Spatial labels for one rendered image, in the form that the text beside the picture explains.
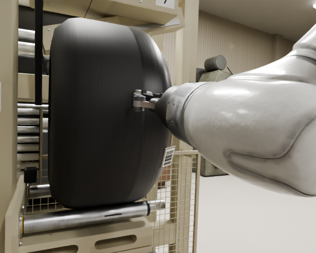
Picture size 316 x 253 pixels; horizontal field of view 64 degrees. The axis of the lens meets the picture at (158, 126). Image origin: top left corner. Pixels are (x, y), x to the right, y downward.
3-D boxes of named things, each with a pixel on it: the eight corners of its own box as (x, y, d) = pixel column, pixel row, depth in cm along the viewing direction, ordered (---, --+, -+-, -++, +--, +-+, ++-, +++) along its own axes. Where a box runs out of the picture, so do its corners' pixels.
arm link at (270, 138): (191, 172, 33) (266, 128, 36) (300, 249, 19) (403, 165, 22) (165, 95, 29) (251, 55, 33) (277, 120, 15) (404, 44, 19)
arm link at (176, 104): (186, 79, 30) (165, 77, 35) (177, 153, 31) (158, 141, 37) (246, 85, 33) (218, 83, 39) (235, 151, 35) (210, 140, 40)
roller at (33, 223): (19, 231, 65) (17, 237, 61) (19, 213, 65) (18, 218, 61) (145, 214, 80) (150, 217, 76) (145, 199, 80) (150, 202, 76)
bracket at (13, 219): (4, 258, 57) (4, 216, 57) (19, 201, 93) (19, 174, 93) (20, 255, 59) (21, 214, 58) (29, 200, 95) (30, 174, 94)
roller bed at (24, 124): (-15, 182, 98) (-15, 106, 96) (-8, 174, 111) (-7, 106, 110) (41, 179, 106) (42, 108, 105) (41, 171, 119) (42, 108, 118)
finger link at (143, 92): (169, 117, 43) (161, 117, 42) (144, 108, 53) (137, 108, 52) (171, 94, 42) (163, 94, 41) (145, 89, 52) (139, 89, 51)
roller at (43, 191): (26, 197, 91) (25, 200, 87) (26, 184, 91) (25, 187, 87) (120, 188, 105) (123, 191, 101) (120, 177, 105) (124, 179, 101)
